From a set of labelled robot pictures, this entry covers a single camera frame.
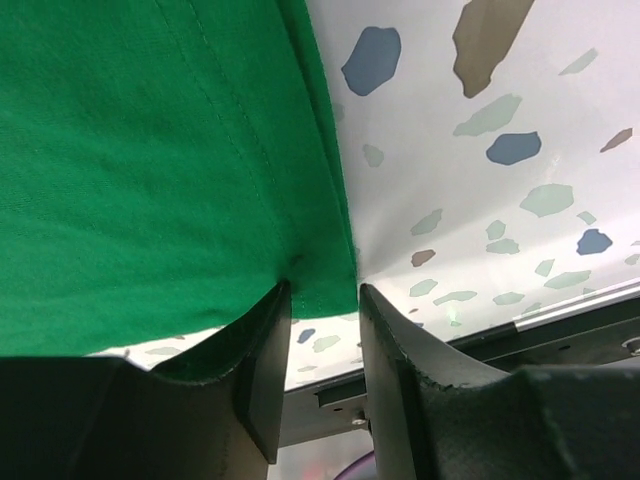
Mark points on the green t-shirt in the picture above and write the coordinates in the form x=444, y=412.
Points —
x=164, y=164

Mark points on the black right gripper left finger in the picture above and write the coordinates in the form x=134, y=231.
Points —
x=212, y=412

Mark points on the aluminium front rail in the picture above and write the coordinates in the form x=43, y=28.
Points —
x=599, y=328

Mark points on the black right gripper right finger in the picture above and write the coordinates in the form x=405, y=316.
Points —
x=437, y=413

